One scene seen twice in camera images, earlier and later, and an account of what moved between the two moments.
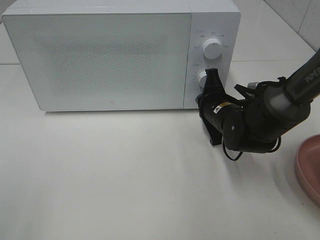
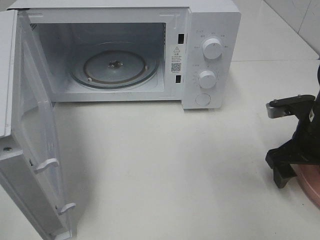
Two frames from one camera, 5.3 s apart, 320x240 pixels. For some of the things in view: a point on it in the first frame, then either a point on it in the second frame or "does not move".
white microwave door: (84, 62) → (28, 154)
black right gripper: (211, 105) → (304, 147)
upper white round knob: (212, 48) does not move
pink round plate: (307, 167) does not move
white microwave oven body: (79, 55) does not move
